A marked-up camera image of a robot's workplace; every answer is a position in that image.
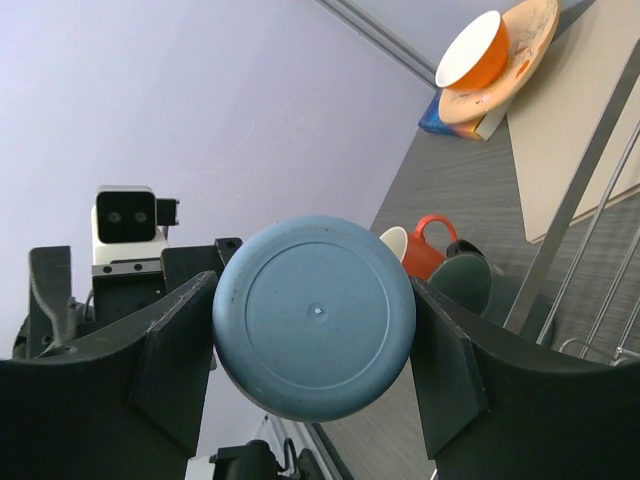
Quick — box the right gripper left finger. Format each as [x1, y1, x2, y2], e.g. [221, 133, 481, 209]
[1, 271, 217, 479]

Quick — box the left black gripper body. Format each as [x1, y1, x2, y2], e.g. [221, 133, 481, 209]
[12, 237, 243, 359]

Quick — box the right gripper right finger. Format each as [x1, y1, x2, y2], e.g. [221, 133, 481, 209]
[411, 279, 639, 479]

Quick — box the grey mug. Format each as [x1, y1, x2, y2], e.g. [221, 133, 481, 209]
[427, 239, 556, 346]

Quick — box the orange cup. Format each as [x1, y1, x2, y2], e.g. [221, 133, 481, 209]
[380, 214, 458, 280]

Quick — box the blue cup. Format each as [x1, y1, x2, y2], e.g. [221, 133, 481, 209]
[212, 216, 416, 422]

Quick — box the orange white bowl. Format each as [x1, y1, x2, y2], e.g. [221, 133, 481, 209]
[435, 10, 510, 92]

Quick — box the beige bird plate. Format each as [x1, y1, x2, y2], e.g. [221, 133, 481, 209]
[438, 1, 560, 124]

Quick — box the blue Jane Eyre book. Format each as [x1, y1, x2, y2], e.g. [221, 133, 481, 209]
[418, 90, 509, 141]

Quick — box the beige cardboard notebook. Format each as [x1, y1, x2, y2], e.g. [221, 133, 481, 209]
[508, 1, 639, 243]

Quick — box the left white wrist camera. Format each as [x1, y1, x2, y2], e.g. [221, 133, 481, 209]
[91, 185, 180, 265]

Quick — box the metal wire dish rack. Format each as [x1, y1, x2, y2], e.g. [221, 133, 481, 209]
[504, 45, 639, 344]

